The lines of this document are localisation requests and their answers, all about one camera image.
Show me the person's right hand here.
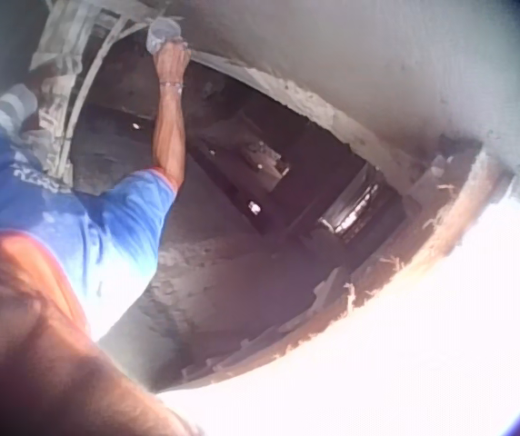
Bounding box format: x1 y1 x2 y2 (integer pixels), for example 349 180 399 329
152 39 193 86

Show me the pale curved scaffold pole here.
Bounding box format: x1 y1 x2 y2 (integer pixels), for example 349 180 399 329
55 18 161 176

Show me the brown rough wooden plank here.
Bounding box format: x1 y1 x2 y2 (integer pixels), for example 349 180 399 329
180 152 518 390

